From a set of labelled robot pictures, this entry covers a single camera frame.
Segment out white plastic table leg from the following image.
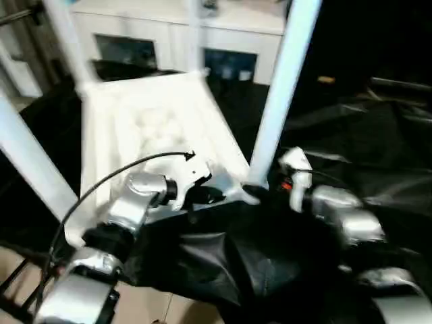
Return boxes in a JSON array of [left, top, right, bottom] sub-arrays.
[[248, 0, 324, 190], [45, 0, 95, 95], [187, 0, 207, 78], [0, 90, 79, 220]]

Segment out black mat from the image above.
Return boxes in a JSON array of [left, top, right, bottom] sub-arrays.
[[0, 62, 432, 324]]

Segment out black metal bar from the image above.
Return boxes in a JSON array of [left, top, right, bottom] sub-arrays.
[[369, 76, 432, 92]]

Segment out white glass-door cabinet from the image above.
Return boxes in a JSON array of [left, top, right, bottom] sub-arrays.
[[72, 0, 286, 84]]

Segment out black backdrop cloth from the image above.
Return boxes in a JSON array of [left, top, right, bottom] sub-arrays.
[[290, 0, 432, 95]]

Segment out black metal rack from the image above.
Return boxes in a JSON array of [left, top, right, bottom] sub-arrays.
[[0, 256, 58, 321]]

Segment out black tripod pole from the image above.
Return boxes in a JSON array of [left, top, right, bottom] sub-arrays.
[[0, 8, 45, 26]]

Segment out black left wrist camera cable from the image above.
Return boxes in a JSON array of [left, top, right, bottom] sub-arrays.
[[49, 151, 197, 267]]

